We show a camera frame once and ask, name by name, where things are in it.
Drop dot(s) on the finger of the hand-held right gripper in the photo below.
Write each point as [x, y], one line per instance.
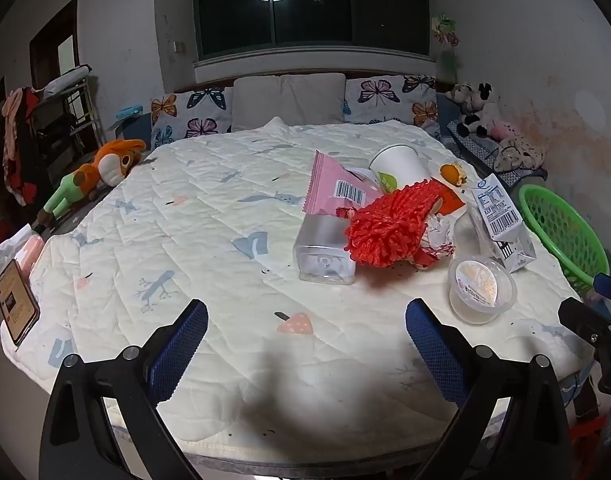
[609, 287]
[583, 317]

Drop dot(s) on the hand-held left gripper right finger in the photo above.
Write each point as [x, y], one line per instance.
[435, 350]

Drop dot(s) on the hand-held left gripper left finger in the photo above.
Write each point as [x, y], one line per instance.
[183, 350]

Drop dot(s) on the round clear plastic container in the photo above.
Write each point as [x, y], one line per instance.
[480, 287]

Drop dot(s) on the green plastic basket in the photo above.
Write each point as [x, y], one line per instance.
[560, 225]

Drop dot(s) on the red snack packet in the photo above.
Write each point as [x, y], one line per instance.
[453, 204]

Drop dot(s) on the crumpled white wrapper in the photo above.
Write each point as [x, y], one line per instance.
[438, 237]

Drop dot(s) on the red foam fruit net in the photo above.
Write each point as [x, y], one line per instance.
[385, 230]

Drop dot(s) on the white milk carton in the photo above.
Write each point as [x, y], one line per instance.
[498, 210]

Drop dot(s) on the white printed quilt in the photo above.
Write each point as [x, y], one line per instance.
[210, 210]

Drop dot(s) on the clear plastic bottle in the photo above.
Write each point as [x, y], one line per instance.
[320, 242]

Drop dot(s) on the spotted white cloth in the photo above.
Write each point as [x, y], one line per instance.
[523, 152]

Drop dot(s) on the smartphone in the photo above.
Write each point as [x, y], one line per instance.
[16, 302]

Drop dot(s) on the small orange toy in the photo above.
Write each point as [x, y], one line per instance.
[453, 174]

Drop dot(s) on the pink soft item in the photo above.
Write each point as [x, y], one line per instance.
[31, 252]

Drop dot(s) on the pink plush toy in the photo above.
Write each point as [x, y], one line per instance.
[505, 131]

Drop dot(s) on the white paper cup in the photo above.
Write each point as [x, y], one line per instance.
[398, 162]

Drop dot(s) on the blue checked cloth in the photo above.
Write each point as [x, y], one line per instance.
[478, 147]

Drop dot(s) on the pink snack packet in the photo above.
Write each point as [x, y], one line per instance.
[330, 180]

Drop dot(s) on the orange fox plush toy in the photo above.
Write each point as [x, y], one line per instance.
[112, 160]

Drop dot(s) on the black and white plush cow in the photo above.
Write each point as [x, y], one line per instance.
[473, 105]

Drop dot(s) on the blue bed sheet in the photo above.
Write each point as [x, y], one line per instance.
[444, 110]

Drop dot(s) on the butterfly print pillow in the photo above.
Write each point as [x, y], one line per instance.
[385, 97]
[195, 110]

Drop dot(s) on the small blue plastic item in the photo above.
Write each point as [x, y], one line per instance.
[129, 111]

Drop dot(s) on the red and pink hanging clothes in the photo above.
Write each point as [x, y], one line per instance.
[17, 150]

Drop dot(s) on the metal clothes rack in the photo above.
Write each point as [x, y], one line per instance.
[77, 105]

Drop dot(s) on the plain grey pillow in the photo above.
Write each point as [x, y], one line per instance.
[288, 100]

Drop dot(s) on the artificial flower decoration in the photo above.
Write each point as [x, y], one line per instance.
[445, 30]

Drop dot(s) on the dark window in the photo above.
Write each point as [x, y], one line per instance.
[310, 15]

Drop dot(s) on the white wall socket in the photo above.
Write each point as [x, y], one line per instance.
[178, 46]

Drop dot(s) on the dark wooden door frame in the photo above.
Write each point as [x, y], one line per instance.
[52, 25]

